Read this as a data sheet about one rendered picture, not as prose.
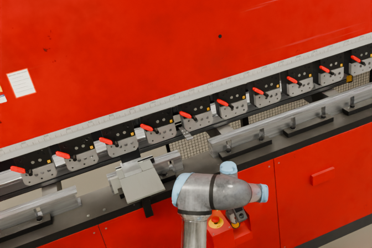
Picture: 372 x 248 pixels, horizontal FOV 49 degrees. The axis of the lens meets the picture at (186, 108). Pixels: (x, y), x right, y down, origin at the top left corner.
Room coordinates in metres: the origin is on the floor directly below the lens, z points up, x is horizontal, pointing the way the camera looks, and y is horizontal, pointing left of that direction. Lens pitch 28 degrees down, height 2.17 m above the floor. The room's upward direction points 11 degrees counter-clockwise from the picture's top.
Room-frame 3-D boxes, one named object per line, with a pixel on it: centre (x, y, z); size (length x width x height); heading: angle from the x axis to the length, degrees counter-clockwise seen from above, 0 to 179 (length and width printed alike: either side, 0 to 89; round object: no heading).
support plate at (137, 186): (1.57, 0.28, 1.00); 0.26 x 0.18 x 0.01; 15
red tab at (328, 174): (1.83, -0.71, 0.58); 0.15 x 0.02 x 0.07; 105
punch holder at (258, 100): (1.91, -0.43, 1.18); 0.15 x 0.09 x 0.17; 105
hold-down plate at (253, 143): (1.82, -0.28, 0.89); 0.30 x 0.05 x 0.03; 105
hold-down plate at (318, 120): (1.92, -0.66, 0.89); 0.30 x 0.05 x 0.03; 105
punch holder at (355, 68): (2.07, -1.01, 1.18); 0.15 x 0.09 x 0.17; 105
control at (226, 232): (1.45, -0.08, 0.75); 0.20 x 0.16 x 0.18; 107
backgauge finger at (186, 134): (1.96, 0.04, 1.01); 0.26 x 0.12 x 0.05; 15
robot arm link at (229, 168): (1.44, -0.13, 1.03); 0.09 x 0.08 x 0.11; 158
